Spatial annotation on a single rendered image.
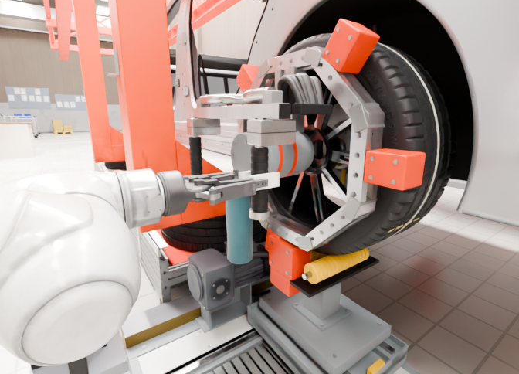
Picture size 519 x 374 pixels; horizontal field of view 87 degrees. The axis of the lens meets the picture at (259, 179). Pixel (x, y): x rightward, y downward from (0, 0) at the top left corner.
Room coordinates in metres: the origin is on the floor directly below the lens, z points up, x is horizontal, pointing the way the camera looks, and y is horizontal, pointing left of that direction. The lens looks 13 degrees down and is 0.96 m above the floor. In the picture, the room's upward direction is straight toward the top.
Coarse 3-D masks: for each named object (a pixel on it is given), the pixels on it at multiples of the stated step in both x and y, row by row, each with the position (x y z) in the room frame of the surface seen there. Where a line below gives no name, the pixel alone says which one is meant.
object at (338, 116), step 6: (336, 108) 1.02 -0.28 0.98; (342, 108) 0.99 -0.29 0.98; (336, 114) 1.02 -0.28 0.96; (342, 114) 0.99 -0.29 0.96; (330, 120) 1.04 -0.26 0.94; (336, 120) 1.01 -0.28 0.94; (342, 120) 0.99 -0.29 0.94; (330, 126) 1.04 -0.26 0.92; (336, 126) 0.96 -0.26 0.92; (348, 132) 0.91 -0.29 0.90; (342, 138) 0.93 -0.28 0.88; (348, 138) 0.91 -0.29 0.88; (324, 144) 1.00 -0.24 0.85; (348, 144) 0.91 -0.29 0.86; (324, 150) 0.99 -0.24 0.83; (348, 150) 0.91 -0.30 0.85; (336, 168) 1.00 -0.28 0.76; (342, 168) 0.93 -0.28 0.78; (324, 174) 1.05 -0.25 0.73; (336, 174) 1.00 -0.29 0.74
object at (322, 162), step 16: (320, 80) 0.99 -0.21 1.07; (304, 128) 0.89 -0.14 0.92; (320, 128) 0.83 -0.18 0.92; (336, 128) 0.78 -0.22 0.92; (336, 144) 0.82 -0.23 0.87; (320, 160) 0.88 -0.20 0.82; (336, 160) 0.78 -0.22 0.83; (288, 176) 1.08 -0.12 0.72; (304, 176) 0.89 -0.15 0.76; (320, 176) 0.84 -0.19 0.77; (336, 176) 0.80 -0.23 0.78; (272, 192) 0.99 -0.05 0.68; (288, 192) 1.02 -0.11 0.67; (304, 192) 1.05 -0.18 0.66; (320, 192) 0.83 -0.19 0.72; (288, 208) 0.94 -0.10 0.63; (304, 208) 0.96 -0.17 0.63; (320, 208) 0.82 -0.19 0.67; (336, 208) 0.99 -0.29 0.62; (304, 224) 0.85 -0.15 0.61
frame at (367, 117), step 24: (312, 48) 0.73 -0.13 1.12; (264, 72) 0.88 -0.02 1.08; (336, 72) 0.66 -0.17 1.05; (336, 96) 0.66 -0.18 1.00; (360, 96) 0.65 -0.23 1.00; (240, 120) 1.00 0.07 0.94; (360, 120) 0.60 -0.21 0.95; (360, 144) 0.60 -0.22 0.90; (360, 168) 0.59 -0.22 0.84; (360, 192) 0.59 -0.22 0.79; (336, 216) 0.64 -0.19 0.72; (360, 216) 0.60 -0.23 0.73; (288, 240) 0.78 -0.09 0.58; (312, 240) 0.70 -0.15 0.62
